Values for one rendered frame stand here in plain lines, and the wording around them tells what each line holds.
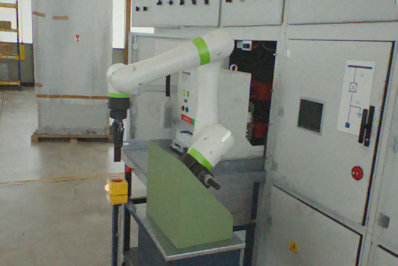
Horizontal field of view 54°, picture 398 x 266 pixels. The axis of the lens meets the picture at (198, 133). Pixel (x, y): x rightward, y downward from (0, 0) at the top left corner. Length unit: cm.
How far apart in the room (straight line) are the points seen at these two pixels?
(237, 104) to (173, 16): 109
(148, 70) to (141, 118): 121
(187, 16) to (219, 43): 128
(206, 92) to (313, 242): 88
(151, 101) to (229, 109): 78
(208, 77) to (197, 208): 60
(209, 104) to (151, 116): 103
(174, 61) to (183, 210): 59
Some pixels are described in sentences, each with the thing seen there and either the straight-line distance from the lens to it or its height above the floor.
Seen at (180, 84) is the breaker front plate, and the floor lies 128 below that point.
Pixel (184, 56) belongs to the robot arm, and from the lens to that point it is 160.
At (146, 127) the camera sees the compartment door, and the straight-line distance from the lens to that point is 276.
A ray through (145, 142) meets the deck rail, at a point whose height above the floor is 90.
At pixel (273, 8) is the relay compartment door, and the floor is 173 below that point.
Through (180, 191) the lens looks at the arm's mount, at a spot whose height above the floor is 98.
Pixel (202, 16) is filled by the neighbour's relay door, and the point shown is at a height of 172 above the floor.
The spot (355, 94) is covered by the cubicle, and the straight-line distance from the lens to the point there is 173.
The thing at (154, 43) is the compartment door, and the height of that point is 152.
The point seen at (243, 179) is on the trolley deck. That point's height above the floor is 81.
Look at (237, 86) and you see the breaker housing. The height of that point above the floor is 132.
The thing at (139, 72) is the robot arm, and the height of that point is 140.
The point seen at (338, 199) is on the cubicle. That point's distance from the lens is 183.
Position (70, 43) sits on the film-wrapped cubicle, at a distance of 603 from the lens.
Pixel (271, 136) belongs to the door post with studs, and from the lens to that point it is 221.
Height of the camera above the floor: 152
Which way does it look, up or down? 12 degrees down
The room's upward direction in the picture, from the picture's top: 4 degrees clockwise
